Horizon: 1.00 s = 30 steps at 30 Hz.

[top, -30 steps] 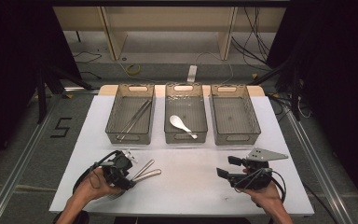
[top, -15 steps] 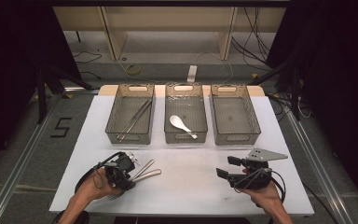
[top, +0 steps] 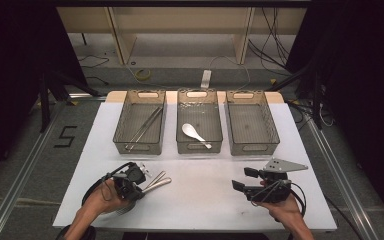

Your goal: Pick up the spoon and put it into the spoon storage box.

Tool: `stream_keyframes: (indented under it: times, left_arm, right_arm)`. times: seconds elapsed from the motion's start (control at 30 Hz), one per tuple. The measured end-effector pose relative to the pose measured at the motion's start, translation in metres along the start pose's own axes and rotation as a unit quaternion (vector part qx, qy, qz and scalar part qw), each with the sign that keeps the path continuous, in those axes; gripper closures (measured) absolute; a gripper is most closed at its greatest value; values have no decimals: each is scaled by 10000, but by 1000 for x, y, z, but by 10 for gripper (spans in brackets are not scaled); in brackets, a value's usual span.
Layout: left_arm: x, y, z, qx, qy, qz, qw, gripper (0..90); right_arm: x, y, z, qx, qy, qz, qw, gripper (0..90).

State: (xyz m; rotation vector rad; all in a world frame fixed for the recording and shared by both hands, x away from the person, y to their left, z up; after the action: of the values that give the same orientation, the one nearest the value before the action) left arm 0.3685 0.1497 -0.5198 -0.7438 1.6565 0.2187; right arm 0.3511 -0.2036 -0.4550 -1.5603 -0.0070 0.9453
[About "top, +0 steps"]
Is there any white ceramic spoon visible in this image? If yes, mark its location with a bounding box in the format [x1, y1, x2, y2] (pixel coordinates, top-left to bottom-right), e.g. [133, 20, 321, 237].
[181, 123, 213, 150]

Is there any black metal stand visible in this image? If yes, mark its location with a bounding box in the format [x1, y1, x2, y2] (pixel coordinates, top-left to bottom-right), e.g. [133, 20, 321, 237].
[266, 63, 324, 130]
[39, 71, 101, 133]

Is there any white floor cable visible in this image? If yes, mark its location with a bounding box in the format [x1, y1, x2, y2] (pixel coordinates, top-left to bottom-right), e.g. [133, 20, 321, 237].
[209, 54, 252, 91]

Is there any white table mat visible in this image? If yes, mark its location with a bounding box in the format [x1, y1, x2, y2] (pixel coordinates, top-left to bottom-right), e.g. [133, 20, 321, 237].
[52, 101, 338, 233]

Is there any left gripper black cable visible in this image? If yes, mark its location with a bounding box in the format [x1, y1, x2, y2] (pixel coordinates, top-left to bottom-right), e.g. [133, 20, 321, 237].
[81, 161, 136, 206]

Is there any smoky clear plastic bin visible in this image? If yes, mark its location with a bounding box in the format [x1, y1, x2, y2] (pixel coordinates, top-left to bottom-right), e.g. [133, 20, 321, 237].
[112, 89, 167, 156]
[175, 88, 224, 155]
[224, 89, 281, 157]

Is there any person's right hand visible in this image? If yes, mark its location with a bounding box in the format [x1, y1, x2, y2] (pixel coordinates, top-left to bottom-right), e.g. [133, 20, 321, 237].
[258, 196, 306, 224]

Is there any person's left hand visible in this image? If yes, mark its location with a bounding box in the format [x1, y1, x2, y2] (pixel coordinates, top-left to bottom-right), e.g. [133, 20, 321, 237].
[79, 179, 131, 216]

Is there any aluminium floor rail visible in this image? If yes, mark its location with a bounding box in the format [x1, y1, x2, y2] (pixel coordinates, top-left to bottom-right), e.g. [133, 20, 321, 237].
[304, 116, 381, 240]
[0, 99, 64, 240]

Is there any black curtain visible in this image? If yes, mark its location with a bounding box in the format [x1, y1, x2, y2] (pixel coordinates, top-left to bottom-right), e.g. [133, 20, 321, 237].
[286, 0, 384, 231]
[0, 0, 88, 188]

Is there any beige wooden shelf unit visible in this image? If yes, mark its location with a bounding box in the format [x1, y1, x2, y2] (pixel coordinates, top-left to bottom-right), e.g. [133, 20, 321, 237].
[56, 7, 308, 66]

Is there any thin black floor cable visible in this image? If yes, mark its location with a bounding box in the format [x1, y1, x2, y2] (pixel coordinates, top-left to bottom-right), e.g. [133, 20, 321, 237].
[78, 54, 110, 69]

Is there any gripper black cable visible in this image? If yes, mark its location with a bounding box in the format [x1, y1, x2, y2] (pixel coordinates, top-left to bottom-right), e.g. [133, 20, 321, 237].
[250, 181, 308, 218]
[81, 161, 136, 206]

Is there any black cable bundle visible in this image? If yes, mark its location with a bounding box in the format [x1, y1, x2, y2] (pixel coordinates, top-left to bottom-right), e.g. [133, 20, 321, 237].
[248, 7, 291, 73]

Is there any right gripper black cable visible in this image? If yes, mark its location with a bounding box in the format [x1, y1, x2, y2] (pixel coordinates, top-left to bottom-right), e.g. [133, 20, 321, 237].
[250, 181, 308, 218]

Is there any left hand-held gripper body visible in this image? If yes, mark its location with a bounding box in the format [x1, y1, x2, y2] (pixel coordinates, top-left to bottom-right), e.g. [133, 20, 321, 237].
[113, 162, 153, 201]

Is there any silver metal chopstick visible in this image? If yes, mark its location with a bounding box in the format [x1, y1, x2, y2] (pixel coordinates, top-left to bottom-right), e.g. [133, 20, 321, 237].
[125, 107, 163, 151]
[129, 107, 164, 148]

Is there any white power strip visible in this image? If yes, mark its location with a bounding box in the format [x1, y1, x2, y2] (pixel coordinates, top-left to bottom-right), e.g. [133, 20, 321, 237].
[200, 69, 212, 89]

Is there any yellow tape roll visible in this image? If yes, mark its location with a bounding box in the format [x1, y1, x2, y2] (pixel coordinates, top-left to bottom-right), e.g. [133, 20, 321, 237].
[135, 68, 152, 81]

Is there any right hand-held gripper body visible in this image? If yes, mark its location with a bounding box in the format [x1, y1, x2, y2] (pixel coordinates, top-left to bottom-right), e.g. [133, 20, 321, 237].
[243, 157, 309, 204]

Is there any person's dark clothing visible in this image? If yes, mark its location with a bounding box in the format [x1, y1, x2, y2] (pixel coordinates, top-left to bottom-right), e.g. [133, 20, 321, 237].
[123, 232, 269, 240]

